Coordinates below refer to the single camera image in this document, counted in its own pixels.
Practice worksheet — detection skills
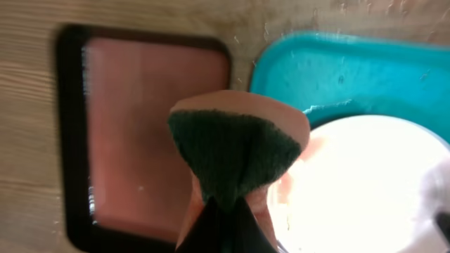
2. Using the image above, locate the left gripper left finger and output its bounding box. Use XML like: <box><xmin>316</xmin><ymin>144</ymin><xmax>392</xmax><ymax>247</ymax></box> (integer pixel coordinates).
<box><xmin>175</xmin><ymin>197</ymin><xmax>224</xmax><ymax>253</ymax></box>

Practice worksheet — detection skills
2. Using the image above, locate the black red small tray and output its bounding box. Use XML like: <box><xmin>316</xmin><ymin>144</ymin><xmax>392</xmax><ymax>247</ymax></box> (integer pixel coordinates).
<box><xmin>53</xmin><ymin>24</ymin><xmax>231</xmax><ymax>252</ymax></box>

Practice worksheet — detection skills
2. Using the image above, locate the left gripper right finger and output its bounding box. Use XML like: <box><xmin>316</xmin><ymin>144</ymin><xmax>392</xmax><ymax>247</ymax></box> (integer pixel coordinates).
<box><xmin>224</xmin><ymin>197</ymin><xmax>277</xmax><ymax>253</ymax></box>

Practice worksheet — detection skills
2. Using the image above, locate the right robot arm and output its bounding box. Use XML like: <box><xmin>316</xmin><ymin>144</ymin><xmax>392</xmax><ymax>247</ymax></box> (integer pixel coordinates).
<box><xmin>435</xmin><ymin>212</ymin><xmax>450</xmax><ymax>244</ymax></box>

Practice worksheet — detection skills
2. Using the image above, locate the white plate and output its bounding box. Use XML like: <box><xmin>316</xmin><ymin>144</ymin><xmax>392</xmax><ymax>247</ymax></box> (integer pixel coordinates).
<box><xmin>268</xmin><ymin>115</ymin><xmax>449</xmax><ymax>253</ymax></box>

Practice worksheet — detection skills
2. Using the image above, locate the teal plastic serving tray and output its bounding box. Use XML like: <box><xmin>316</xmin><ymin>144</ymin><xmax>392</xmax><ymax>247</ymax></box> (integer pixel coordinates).
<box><xmin>249</xmin><ymin>32</ymin><xmax>449</xmax><ymax>141</ymax></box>

